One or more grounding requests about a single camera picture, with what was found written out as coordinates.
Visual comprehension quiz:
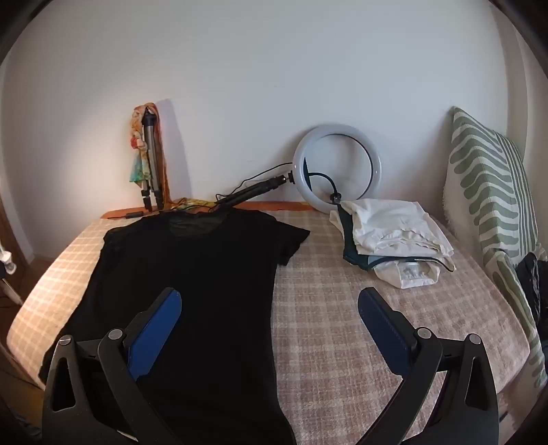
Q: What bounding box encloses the pink checked bed blanket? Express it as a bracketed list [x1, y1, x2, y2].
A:
[8, 209, 534, 445]

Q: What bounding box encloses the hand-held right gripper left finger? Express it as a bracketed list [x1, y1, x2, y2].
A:
[41, 288, 184, 445]

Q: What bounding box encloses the black t-shirt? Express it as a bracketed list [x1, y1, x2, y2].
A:
[38, 212, 311, 445]

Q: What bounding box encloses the black cable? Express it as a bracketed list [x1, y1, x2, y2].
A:
[214, 163, 296, 202]

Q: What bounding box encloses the colourful printed scarf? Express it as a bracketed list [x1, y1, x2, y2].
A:
[129, 102, 172, 204]

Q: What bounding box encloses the black tripod stand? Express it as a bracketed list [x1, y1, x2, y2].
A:
[214, 171, 296, 209]

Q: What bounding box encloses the green striped pillow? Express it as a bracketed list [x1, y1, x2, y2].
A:
[441, 107, 548, 388]

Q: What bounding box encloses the white ring light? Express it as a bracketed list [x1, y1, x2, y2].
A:
[293, 123, 383, 214]

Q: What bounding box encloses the white folded garment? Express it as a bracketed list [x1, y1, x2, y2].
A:
[329, 199, 455, 257]

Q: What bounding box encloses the grey folded tripod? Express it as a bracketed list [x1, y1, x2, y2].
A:
[140, 108, 165, 211]

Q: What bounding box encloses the white printed garment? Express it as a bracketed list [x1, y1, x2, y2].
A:
[373, 259, 443, 290]

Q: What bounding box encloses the pile of folded white clothes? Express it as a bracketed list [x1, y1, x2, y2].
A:
[338, 204, 455, 272]

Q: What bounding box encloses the dark cloth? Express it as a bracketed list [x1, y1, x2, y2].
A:
[516, 252, 548, 339]

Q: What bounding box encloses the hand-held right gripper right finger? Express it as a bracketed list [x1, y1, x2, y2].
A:
[358, 288, 501, 445]

